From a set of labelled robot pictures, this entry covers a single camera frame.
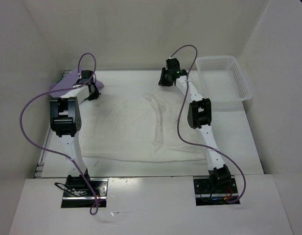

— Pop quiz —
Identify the purple t-shirt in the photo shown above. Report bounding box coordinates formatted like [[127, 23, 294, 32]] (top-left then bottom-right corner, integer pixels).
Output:
[[49, 69, 104, 97]]

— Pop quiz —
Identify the white t-shirt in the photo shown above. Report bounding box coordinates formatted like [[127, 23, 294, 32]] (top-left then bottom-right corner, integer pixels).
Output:
[[80, 87, 206, 163]]

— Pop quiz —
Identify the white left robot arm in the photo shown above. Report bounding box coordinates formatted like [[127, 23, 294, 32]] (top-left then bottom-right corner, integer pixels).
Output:
[[50, 79, 100, 196]]

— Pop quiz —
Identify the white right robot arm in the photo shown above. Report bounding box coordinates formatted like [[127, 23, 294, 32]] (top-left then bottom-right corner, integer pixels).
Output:
[[159, 68, 231, 192]]

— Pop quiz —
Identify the white plastic basket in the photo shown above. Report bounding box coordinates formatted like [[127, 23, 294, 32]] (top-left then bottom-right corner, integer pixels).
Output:
[[196, 55, 253, 104]]

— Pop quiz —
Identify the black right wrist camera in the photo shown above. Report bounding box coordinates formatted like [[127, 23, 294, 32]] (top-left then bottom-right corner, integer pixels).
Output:
[[166, 58, 187, 76]]

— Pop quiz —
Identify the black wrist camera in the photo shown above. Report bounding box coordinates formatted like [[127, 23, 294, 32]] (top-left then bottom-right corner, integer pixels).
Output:
[[74, 70, 96, 86], [166, 58, 187, 76]]

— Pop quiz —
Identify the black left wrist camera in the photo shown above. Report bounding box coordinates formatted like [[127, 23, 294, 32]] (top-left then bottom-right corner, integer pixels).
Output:
[[74, 70, 96, 86]]

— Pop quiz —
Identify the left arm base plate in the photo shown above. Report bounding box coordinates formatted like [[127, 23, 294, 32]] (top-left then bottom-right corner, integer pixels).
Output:
[[55, 178, 109, 209]]

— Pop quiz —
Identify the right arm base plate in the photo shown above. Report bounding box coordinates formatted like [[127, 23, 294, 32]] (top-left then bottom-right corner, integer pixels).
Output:
[[193, 176, 239, 206]]

